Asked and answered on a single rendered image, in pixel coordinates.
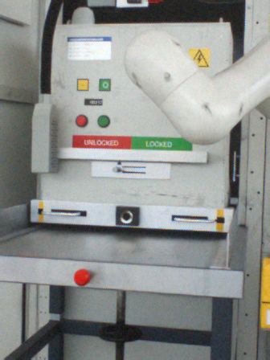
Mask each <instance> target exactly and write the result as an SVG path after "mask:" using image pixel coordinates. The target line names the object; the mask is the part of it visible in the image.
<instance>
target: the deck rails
mask: <svg viewBox="0 0 270 360"><path fill-rule="evenodd" d="M30 208H31V203H28V204H23V205H20V206H16V207H11V208H3V209H0V243H4V242H6V241H9V240H11V239H14V238H17V237H19V236H21V235H25V234H28V233H29V232H32V231H36V230H38V229H40V228H43V227H48V226H51V225H53V224H55V223H48V224H45V223H31V213H30V212H29V209H30ZM238 209H239V204H238V203H237V206H236V209H235V212H234V214H233V220H232V222H231V226H230V228H229V230H228V232H223V233H222V236H221V238H220V241H219V244H218V246H217V248H216V249H215V255H214V257H213V260H212V261H211V264H210V268H220V269H231V264H232V257H233V253H234V249H235V243H236V239H237V235H238V231H239V226H238ZM235 226H236V227H235Z"/></svg>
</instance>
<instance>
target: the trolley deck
mask: <svg viewBox="0 0 270 360"><path fill-rule="evenodd" d="M248 234H249V226H248V227H239V231H238V235H237V239H236V243H235V249H234V253H233V257H232V264H231V269H220V268H210V264H211V261H212V260H213V257H214V255H215V249H216V248H217V246H218V244H219V241H220V238H221V236H222V232H221V231H192V230H178V229H162V228H133V227H104V226H89V225H75V224H60V223H56V224H53V225H51V226H48V227H43V228H40V229H38V230H36V231H32V232H29V233H28V234H25V235H21V236H19V237H17V238H14V239H11V240H9V241H6V242H4V243H0V281H5V282H15V283H26V284H46V285H57V286H67V287H78V288H98V289H109V290H120V291H130V292H140V293H160V294H172V295H183V296H193V297H213V298H224V299H244V288H245V279H246V268H247V259H248ZM81 268H84V269H86V270H88V271H89V273H90V276H91V280H90V281H89V283H87V284H86V285H85V286H80V285H78V284H76V283H75V282H74V280H73V276H74V274H75V272H76V271H78V270H79V269H81Z"/></svg>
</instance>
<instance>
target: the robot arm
mask: <svg viewBox="0 0 270 360"><path fill-rule="evenodd" d="M124 66H125V71H126V74H127V76H128V77H129V78H130V79H131V80H132V81H133V82H134V83H135V84H136V85H137V86H138V87H139V88H140V90H142V91H143V92H144V93H145V94H146V95H147V96H148V97H149V98H150V99H151V100H152V101H153V102H154V103H155V104H156V105H157V106H158V107H159V108H160V110H161V111H162V112H163V114H164V115H166V117H167V118H168V119H169V120H170V122H171V123H172V125H173V126H174V127H175V128H176V130H177V131H178V133H179V134H180V135H181V136H182V137H183V138H184V139H185V140H187V141H188V142H190V143H192V144H195V145H213V144H215V143H216V142H218V141H220V140H222V139H223V138H224V137H225V136H226V135H227V134H229V132H230V131H231V130H232V129H233V127H234V126H235V125H236V124H237V123H238V122H239V121H240V120H241V119H242V118H243V117H244V116H246V115H247V114H248V113H249V112H250V111H251V110H252V109H253V108H256V110H257V111H258V112H260V113H261V114H262V115H264V116H266V117H267V118H268V119H269V120H270V31H269V32H268V33H267V34H266V35H265V37H264V38H263V39H262V40H261V41H260V42H259V43H258V44H256V45H255V46H254V47H253V48H252V49H251V50H250V51H249V52H248V53H247V54H246V55H245V56H244V57H242V58H241V59H239V60H238V61H235V62H234V63H233V64H232V65H231V66H229V67H227V68H225V69H224V70H222V71H221V72H219V73H217V74H215V75H214V76H213V77H212V78H209V77H208V76H207V75H206V74H205V73H204V72H203V71H202V70H201V68H200V67H199V66H198V65H197V64H196V62H195V61H194V60H193V59H192V58H191V56H190V55H189V54H188V52H187V51H186V49H185V48H184V46H183V45H182V44H181V43H180V42H179V41H178V40H177V38H176V37H175V36H174V35H172V34H171V33H169V32H168V31H164V30H161V29H148V30H145V31H142V32H140V34H138V35H136V36H135V37H134V38H133V39H132V40H131V41H130V42H129V44H128V46H127V47H126V49H125V55H124Z"/></svg>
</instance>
